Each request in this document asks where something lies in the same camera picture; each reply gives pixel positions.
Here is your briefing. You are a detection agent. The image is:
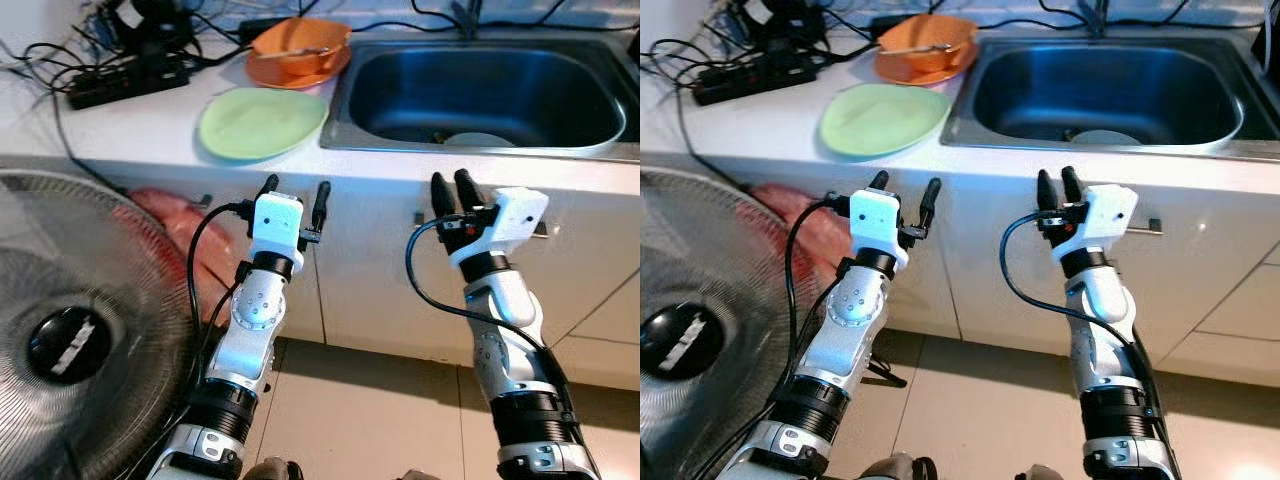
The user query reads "white bowl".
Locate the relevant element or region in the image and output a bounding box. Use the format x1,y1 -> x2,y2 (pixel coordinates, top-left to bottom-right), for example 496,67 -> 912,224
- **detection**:
1070,128 -> 1141,146
443,131 -> 517,149

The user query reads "white kitchen cabinet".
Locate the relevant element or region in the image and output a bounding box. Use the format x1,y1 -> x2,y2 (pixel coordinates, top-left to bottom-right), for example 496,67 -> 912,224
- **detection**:
640,152 -> 1280,389
0,155 -> 641,391

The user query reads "green plate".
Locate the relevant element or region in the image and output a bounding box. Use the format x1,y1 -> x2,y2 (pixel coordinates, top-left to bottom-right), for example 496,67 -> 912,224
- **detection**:
197,87 -> 329,162
818,83 -> 953,158

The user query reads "pink plastic bag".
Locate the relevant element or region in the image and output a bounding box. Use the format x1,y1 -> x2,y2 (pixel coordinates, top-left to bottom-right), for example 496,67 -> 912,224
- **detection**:
125,187 -> 246,321
750,183 -> 851,291

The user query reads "stainless steel sink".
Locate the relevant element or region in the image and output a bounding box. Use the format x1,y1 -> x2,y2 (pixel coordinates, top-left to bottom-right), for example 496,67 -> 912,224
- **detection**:
320,38 -> 641,163
940,35 -> 1280,161

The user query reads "orange plate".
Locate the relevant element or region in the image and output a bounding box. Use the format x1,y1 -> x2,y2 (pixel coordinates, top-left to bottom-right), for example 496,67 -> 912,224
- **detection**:
246,45 -> 353,91
873,42 -> 979,87

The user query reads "black metal-framed stool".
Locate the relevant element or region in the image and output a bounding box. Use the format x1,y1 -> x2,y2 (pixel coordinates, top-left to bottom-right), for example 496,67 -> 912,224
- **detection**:
865,355 -> 909,389

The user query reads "orange bowl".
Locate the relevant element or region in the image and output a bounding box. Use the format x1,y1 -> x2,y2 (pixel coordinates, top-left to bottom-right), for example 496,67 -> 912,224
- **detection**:
250,17 -> 353,79
877,13 -> 979,75

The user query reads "large black power adapter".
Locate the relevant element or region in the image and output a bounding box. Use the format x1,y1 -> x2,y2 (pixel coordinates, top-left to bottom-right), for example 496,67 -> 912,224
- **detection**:
105,0 -> 191,56
735,0 -> 831,51

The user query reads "silver standing fan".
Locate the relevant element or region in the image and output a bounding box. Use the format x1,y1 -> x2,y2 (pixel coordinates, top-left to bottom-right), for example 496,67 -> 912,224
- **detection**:
640,168 -> 801,480
0,170 -> 216,480

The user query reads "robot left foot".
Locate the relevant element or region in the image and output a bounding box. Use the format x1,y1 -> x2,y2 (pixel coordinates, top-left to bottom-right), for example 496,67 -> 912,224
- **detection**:
860,455 -> 936,480
245,458 -> 301,480

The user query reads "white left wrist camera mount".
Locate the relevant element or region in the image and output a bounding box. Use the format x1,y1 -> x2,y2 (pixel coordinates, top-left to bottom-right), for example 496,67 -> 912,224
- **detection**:
248,192 -> 305,263
848,188 -> 911,269

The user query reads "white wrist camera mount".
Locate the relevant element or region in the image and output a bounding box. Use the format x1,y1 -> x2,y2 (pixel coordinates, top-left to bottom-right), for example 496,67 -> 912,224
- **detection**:
450,187 -> 550,266
248,192 -> 305,263
848,188 -> 911,269
1058,184 -> 1139,263

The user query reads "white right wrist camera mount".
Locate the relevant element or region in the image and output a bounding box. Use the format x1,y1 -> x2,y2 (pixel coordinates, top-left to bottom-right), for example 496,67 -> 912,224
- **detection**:
1058,184 -> 1139,263
450,187 -> 550,266

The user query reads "black fan power cord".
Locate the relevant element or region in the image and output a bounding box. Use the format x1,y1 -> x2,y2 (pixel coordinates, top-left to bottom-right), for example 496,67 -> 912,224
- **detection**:
50,90 -> 131,191
675,85 -> 751,186

